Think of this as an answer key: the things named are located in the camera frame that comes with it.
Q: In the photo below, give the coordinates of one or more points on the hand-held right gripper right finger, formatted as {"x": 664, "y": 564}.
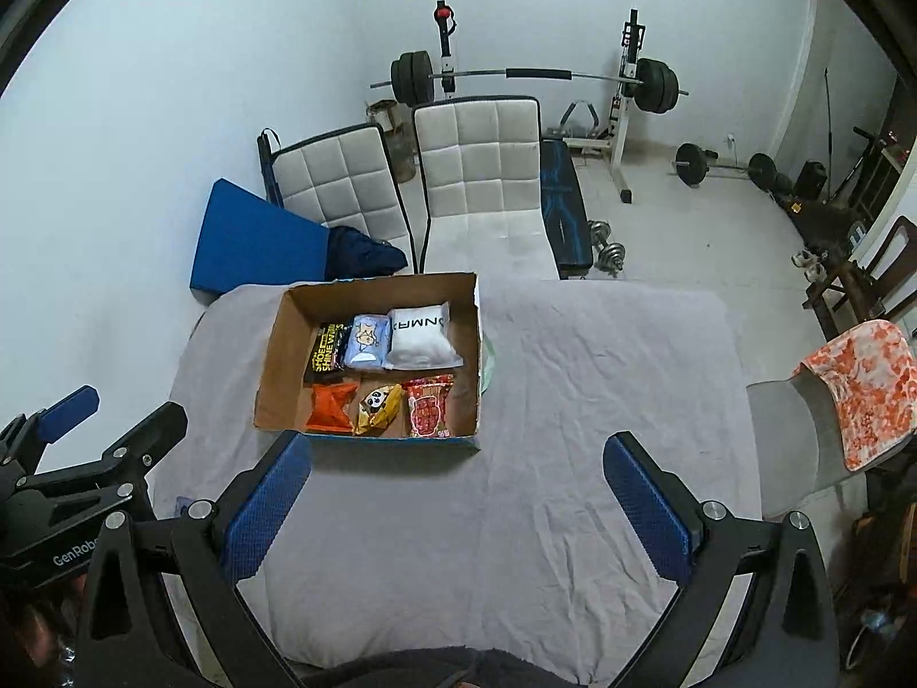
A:
{"x": 645, "y": 509}

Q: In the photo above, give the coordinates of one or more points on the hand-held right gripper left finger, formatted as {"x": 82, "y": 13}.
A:
{"x": 269, "y": 509}

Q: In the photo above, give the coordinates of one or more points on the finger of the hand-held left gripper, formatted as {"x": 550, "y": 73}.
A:
{"x": 154, "y": 430}
{"x": 68, "y": 408}

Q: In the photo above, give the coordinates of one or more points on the orange snack packet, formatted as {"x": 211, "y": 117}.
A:
{"x": 331, "y": 408}

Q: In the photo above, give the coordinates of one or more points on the cardboard box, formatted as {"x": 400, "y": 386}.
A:
{"x": 286, "y": 387}

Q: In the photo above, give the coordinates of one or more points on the yellow cartoon snack packet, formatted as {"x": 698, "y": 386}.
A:
{"x": 378, "y": 410}

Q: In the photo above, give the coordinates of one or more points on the black snack packet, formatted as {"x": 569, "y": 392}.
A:
{"x": 324, "y": 355}

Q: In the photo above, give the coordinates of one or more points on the red snack packet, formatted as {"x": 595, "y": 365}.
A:
{"x": 428, "y": 408}

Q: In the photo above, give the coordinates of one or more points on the light blue tissue pack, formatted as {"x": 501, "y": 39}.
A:
{"x": 367, "y": 342}

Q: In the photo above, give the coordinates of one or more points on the white soft packet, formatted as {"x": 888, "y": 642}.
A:
{"x": 423, "y": 340}

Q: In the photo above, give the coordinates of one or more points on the grey table cloth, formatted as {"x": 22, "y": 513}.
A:
{"x": 559, "y": 444}

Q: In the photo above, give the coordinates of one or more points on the grey office chair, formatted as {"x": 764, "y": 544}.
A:
{"x": 795, "y": 444}

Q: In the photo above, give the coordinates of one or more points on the blue foam mat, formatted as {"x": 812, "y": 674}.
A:
{"x": 251, "y": 244}

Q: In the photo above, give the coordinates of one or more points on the dark grey fleece clothing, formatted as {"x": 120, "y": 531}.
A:
{"x": 430, "y": 668}

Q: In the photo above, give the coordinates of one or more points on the black exercise bike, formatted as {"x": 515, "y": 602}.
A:
{"x": 885, "y": 552}

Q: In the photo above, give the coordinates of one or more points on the orange floral towel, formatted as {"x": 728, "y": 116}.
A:
{"x": 863, "y": 387}

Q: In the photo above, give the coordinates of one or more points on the dark blue cloth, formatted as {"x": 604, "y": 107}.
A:
{"x": 362, "y": 254}

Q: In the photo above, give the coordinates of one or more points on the pair of white shoes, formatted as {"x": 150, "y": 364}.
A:
{"x": 809, "y": 265}

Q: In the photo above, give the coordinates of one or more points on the black weight bench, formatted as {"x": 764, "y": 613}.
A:
{"x": 566, "y": 215}

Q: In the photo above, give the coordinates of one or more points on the white quilted chair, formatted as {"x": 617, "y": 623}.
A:
{"x": 480, "y": 165}
{"x": 337, "y": 179}

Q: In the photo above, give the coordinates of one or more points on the short barbell with black plates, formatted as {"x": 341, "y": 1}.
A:
{"x": 691, "y": 165}

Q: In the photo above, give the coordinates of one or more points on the dark wooden chair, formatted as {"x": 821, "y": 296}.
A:
{"x": 899, "y": 251}

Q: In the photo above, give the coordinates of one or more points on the brown wooden stump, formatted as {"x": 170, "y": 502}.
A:
{"x": 397, "y": 143}

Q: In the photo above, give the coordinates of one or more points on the white barbell rack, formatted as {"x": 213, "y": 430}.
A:
{"x": 623, "y": 129}

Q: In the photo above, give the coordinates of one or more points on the long barbell with black plates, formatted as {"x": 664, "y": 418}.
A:
{"x": 537, "y": 74}

